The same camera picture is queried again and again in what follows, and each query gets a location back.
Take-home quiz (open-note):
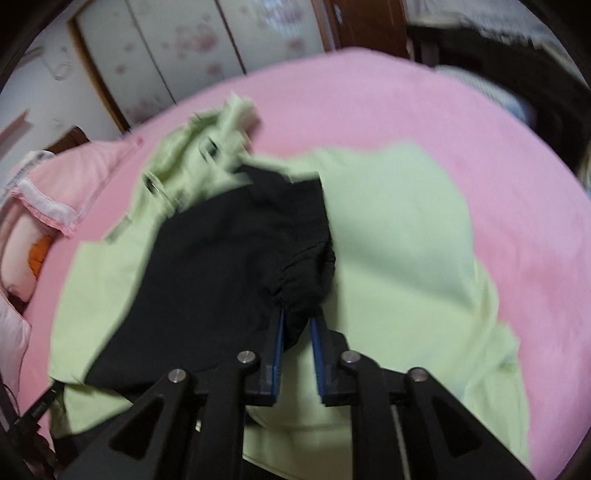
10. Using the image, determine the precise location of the brown wooden door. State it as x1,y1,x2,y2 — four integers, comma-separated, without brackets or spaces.
311,0,411,61

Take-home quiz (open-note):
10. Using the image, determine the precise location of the pink wall shelf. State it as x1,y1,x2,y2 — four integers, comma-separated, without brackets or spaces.
0,108,31,148

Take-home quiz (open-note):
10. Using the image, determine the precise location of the dark wooden headboard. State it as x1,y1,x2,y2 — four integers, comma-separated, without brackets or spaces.
44,127,90,153

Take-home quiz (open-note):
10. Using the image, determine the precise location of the pink frilled pillow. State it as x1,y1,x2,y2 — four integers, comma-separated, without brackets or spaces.
11,138,144,238

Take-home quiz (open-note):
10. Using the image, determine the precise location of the pink pillow with bag print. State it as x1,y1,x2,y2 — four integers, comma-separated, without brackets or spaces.
0,291,33,384

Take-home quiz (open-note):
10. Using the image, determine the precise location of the green and black hooded jacket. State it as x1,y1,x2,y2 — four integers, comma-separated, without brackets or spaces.
48,92,532,480

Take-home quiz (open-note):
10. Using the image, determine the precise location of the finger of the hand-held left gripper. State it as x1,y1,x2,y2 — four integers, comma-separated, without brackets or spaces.
16,385,61,437

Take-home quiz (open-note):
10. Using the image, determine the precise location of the peach cartoon pillow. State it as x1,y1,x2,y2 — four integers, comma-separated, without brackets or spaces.
0,203,61,301

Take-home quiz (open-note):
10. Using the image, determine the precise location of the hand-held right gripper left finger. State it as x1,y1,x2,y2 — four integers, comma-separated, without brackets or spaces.
60,307,284,480

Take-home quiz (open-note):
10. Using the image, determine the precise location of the floral sliding door wardrobe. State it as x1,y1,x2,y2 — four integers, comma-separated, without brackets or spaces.
67,0,338,134

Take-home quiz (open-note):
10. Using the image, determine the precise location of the white lace cloth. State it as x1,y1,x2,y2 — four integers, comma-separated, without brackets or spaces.
404,0,573,51

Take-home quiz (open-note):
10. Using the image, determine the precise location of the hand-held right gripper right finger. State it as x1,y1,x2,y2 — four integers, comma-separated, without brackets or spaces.
310,314,536,480

